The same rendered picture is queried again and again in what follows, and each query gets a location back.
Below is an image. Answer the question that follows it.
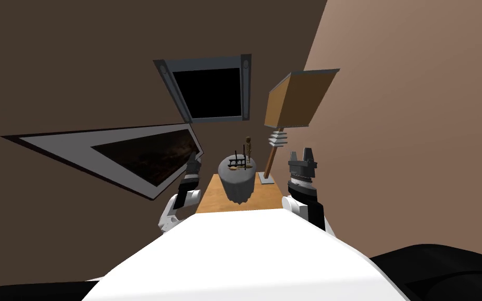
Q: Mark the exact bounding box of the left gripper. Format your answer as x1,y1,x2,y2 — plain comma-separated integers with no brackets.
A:
184,151,203,176

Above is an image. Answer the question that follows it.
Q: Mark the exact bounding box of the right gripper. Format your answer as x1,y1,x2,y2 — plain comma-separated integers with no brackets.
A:
287,147,318,178

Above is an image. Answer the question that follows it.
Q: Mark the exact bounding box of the wooden table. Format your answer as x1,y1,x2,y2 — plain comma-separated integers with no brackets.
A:
194,171,285,214

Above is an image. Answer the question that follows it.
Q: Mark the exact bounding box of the black small rack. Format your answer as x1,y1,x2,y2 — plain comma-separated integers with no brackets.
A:
228,145,248,171

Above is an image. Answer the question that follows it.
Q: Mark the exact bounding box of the grey round fluted pot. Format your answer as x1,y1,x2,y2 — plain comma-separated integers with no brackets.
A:
217,154,256,205

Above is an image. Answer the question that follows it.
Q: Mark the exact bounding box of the grey framed dark picture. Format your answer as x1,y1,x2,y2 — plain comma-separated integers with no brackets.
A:
0,123,204,201

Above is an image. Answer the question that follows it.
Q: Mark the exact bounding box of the lamp with wooden shade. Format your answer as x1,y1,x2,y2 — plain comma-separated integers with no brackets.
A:
258,68,341,185

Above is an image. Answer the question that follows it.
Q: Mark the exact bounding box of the grey framed black window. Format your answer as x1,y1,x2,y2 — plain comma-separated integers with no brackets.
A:
153,53,253,125

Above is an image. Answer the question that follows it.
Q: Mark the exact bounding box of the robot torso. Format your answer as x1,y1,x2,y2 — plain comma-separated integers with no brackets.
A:
81,208,410,301

